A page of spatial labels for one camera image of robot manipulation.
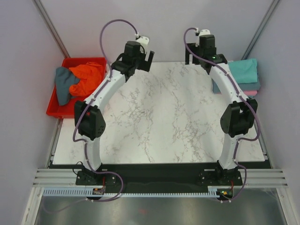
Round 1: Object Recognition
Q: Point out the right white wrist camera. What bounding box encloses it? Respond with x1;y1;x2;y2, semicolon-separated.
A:
195;28;211;38

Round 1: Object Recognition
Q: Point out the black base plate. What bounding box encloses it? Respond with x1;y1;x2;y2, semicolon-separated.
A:
50;160;271;193

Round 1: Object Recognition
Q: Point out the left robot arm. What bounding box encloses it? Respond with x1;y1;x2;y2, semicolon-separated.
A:
74;36;154;185

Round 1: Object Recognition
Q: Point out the orange t shirt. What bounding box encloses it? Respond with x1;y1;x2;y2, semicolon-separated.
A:
69;62;106;97

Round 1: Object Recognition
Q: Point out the red plastic bin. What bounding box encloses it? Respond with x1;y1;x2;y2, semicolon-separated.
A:
46;57;106;119

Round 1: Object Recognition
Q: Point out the teal t shirt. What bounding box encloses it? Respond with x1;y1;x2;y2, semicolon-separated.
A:
228;59;258;84

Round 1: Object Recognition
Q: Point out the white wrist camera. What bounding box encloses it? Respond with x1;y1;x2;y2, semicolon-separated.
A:
135;33;150;46
195;28;211;38

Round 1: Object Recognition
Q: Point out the grey blue crumpled shirt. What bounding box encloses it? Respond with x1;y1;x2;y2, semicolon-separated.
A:
54;67;80;106

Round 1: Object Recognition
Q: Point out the aluminium frame rail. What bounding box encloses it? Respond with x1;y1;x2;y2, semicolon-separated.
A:
34;169;288;188

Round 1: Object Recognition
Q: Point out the folded grey blue shirt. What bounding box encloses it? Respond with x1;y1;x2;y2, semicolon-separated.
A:
211;77;261;94

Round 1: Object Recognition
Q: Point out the folded pink shirt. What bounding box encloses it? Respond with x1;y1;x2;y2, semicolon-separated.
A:
220;90;258;96

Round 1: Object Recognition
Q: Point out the white slotted cable duct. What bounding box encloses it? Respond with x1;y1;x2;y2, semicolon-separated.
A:
43;187;233;198

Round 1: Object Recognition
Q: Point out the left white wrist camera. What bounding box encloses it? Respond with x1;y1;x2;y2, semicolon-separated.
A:
135;33;150;46

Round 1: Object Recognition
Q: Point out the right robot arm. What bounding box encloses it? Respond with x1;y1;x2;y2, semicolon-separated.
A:
185;30;258;185

